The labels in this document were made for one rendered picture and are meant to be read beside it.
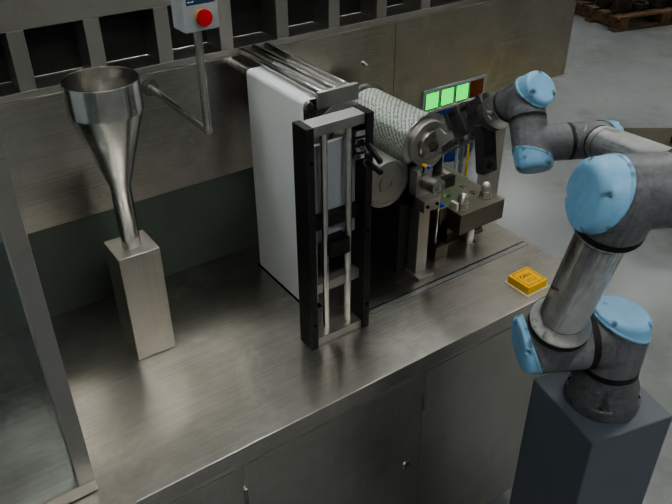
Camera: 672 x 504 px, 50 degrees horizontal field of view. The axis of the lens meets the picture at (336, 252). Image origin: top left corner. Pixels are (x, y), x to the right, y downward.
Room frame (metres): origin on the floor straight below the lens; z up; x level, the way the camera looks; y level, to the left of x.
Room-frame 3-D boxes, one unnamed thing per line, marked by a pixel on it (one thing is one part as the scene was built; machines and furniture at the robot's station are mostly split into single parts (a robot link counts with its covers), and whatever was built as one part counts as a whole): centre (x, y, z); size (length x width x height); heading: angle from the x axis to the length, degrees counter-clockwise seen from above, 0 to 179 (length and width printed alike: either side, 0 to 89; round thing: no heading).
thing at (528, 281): (1.51, -0.49, 0.91); 0.07 x 0.07 x 0.02; 35
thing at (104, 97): (1.29, 0.43, 1.50); 0.14 x 0.14 x 0.06
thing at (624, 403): (1.11, -0.55, 0.95); 0.15 x 0.15 x 0.10
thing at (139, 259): (1.29, 0.43, 1.19); 0.14 x 0.14 x 0.57
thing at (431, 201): (1.56, -0.22, 1.05); 0.06 x 0.05 x 0.31; 35
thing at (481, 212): (1.84, -0.28, 1.00); 0.40 x 0.16 x 0.06; 35
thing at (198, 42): (1.33, 0.25, 1.51); 0.02 x 0.02 x 0.20
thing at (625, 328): (1.11, -0.55, 1.07); 0.13 x 0.12 x 0.14; 97
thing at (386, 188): (1.64, -0.05, 1.18); 0.26 x 0.12 x 0.12; 35
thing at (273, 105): (1.55, 0.14, 1.17); 0.34 x 0.05 x 0.54; 35
